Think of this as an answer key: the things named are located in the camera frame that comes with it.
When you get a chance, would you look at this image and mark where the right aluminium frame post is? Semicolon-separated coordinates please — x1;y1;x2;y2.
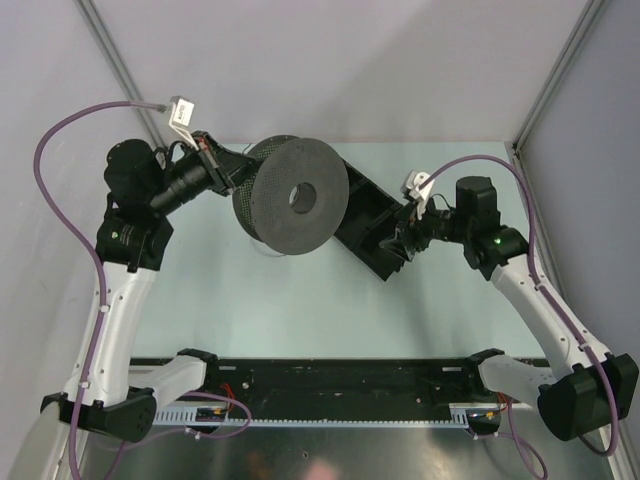
511;0;610;152

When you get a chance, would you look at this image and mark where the black cable spool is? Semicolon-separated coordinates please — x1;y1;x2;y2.
232;135;349;256

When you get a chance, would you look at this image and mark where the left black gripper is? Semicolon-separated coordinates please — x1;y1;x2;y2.
148;130;266;215

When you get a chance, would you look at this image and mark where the aluminium frame post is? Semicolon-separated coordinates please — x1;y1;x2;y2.
511;0;610;152
73;0;165;147

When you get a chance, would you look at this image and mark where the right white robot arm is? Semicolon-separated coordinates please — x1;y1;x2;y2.
380;171;639;441

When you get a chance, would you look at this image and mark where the black compartment tray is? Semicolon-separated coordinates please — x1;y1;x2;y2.
334;160;405;281

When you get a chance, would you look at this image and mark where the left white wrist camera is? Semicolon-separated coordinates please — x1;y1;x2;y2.
168;96;198;149

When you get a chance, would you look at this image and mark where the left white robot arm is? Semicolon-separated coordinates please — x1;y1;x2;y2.
42;132;259;443

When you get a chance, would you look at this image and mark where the left aluminium frame post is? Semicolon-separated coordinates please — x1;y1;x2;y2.
73;0;165;147

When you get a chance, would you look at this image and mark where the grey slotted cable duct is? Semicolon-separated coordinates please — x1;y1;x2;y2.
152;402;501;430

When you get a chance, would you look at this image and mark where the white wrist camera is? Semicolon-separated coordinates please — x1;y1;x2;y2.
168;96;198;149
401;170;432;220

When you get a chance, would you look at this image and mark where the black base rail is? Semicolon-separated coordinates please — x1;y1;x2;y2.
129;355;501;421

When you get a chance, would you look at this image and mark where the aluminium frame rail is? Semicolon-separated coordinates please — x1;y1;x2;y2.
504;142;639;479

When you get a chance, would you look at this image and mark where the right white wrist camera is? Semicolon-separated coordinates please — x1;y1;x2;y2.
401;170;432;220

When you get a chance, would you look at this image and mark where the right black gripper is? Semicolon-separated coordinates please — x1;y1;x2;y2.
379;193;472;262

